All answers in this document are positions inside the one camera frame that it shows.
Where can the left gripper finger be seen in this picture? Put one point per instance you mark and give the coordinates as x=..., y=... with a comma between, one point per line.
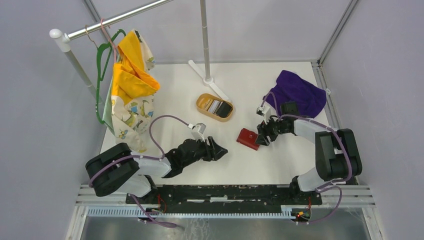
x=214, y=147
x=218, y=154

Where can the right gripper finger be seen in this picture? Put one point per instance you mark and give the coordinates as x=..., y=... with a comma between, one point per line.
x=262, y=138
x=263, y=129

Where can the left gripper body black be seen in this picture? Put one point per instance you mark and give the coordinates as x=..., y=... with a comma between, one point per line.
x=203, y=152

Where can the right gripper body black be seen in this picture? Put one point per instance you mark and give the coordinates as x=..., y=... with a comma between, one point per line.
x=276, y=128

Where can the red card holder wallet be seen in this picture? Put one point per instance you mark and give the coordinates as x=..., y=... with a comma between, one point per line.
x=248, y=138

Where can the black credit card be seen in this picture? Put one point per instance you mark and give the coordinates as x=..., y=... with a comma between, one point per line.
x=223, y=110

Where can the oval wooden tray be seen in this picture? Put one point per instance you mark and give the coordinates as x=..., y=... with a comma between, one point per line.
x=204, y=101

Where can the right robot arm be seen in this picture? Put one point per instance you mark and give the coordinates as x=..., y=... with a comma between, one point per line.
x=337, y=158

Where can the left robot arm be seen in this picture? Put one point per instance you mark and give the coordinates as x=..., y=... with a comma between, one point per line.
x=119, y=170

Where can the silver credit card in tray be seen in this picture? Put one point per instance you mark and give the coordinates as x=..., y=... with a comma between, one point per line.
x=214, y=106

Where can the purple cloth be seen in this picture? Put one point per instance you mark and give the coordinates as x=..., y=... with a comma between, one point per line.
x=290, y=87

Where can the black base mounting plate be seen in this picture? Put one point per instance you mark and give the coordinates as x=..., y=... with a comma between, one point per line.
x=228, y=199

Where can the yellow dinosaur print garment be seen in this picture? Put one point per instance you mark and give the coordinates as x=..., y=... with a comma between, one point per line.
x=132, y=91

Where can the green clothes hanger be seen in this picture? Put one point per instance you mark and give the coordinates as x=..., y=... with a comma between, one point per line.
x=101, y=71

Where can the metal clothes rack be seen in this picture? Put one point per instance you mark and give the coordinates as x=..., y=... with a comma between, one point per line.
x=63, y=40

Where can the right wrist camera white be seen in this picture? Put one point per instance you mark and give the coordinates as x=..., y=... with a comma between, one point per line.
x=266, y=112

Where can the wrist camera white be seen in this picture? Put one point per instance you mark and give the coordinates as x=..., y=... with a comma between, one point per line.
x=266, y=112
x=197, y=132

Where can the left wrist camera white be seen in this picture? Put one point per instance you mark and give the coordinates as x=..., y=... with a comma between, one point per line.
x=197, y=132

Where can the white cable duct strip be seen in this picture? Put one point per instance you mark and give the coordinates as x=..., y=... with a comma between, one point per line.
x=136, y=212

